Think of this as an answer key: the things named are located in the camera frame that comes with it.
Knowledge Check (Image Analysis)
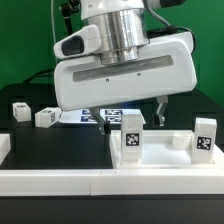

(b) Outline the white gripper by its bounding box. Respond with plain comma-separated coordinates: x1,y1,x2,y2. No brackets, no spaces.
54,32,197,135

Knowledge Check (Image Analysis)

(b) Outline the white square table top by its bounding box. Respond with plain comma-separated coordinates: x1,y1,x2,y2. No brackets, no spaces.
110,130,224,169

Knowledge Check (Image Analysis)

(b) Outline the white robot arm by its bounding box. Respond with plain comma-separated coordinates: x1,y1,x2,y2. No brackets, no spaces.
54,0,197,134

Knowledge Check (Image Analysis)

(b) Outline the white sheet with tag markers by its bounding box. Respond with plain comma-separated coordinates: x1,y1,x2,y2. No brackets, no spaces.
59,109,145,124

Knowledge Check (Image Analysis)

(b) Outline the white front fence wall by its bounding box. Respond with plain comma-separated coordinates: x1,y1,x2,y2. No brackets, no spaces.
0,169,224,196

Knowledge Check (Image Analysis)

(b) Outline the white fence wall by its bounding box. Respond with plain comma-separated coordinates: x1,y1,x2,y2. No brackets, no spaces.
0,134,11,165
0,169,224,196

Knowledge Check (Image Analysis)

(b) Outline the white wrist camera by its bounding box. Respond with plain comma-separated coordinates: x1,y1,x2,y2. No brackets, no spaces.
53,25,102,59

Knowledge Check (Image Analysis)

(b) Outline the white left fence wall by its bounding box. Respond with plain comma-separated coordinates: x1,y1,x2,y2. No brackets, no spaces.
0,134,11,165

